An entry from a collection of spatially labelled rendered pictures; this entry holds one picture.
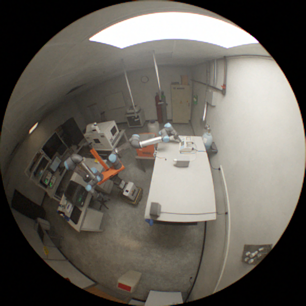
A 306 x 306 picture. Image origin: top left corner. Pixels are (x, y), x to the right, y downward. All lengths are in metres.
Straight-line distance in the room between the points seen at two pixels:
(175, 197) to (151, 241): 1.69
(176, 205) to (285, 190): 1.02
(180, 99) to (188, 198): 3.81
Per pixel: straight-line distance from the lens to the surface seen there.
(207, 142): 1.76
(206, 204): 0.99
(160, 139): 1.10
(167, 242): 2.41
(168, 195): 0.94
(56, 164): 3.78
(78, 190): 2.00
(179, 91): 4.11
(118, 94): 5.13
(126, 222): 2.54
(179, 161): 1.00
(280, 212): 1.04
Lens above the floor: 2.35
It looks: 47 degrees down
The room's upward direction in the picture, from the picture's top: 11 degrees counter-clockwise
